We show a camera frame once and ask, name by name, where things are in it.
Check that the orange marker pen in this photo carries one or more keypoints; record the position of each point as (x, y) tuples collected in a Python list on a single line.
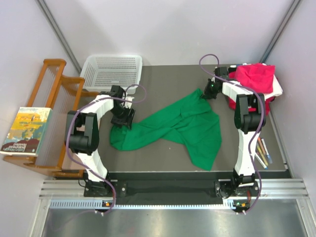
[(261, 145)]

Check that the grey slotted cable duct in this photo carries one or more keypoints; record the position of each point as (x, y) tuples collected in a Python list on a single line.
[(103, 205)]

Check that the yellow marker pen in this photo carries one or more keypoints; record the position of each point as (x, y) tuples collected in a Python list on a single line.
[(262, 155)]

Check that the white plastic basket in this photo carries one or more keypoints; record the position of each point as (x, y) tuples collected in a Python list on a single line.
[(101, 72)]

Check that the red bottom shirt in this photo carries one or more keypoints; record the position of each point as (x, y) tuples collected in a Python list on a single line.
[(232, 104)]

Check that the paperback book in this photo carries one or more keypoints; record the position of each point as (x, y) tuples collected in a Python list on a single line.
[(27, 132)]

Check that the white marker pen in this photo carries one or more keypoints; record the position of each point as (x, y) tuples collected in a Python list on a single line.
[(267, 152)]

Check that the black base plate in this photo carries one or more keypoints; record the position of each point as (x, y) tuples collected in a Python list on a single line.
[(167, 188)]

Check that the pink red folded shirt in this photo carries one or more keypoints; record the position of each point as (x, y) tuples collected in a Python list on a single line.
[(258, 77)]

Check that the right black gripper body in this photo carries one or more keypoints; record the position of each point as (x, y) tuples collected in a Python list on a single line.
[(210, 92)]

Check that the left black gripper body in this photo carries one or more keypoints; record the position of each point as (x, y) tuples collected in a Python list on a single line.
[(124, 119)]

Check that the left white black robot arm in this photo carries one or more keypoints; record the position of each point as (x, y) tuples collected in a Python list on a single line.
[(82, 136)]

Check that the green t shirt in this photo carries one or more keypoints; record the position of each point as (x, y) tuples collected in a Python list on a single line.
[(189, 121)]

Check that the wooden rack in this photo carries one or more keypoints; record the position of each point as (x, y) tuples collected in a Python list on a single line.
[(60, 93)]

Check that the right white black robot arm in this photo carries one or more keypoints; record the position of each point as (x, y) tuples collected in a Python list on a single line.
[(249, 118)]

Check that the white folded shirt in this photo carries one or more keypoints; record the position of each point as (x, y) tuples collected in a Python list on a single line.
[(274, 90)]

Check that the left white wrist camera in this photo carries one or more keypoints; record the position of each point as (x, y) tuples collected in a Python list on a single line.
[(129, 101)]

